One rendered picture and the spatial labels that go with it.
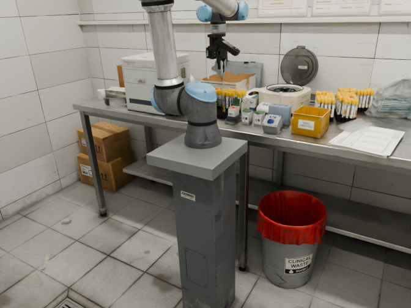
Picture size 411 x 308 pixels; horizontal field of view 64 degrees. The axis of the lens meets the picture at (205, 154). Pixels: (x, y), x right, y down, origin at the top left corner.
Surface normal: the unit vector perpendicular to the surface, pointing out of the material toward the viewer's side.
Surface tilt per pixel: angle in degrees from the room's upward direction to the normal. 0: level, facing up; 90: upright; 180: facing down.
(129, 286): 0
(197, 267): 90
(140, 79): 90
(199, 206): 90
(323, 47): 90
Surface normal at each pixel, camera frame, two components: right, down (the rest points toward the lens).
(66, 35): 0.86, 0.18
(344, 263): -0.04, -0.91
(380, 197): -0.52, 0.37
